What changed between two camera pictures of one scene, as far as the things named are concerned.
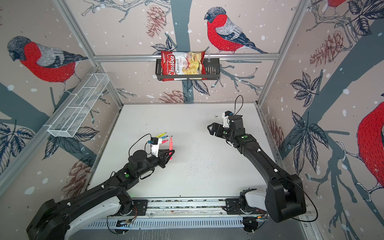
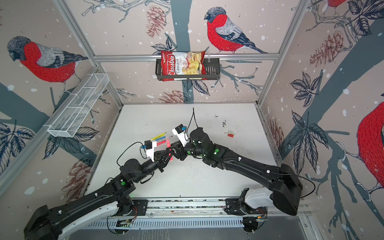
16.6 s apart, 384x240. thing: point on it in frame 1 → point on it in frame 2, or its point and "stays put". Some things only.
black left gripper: x=162 y=157 stays put
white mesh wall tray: x=68 y=121 stays put
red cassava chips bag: x=182 y=62 stays put
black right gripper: x=219 y=127 → x=180 y=151
